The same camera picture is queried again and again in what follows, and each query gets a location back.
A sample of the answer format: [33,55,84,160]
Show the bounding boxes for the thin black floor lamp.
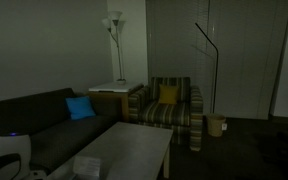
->
[194,22,219,114]

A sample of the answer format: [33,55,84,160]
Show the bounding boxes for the striped armchair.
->
[127,76,204,153]

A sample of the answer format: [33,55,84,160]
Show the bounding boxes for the window blinds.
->
[145,0,212,113]

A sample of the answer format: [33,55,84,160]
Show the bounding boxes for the dark fabric sofa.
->
[0,87,122,180]

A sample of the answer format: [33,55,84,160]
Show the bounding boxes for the wooden side table white top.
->
[88,81,145,123]

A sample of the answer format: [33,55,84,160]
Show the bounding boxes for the blue pillow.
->
[65,95,97,121]

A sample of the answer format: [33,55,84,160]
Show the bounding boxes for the wicker waste basket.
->
[205,113,227,138]

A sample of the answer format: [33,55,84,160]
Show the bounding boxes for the yellow pillow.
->
[158,84,181,105]

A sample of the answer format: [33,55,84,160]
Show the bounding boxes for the floor lamp white shades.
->
[101,10,128,84]

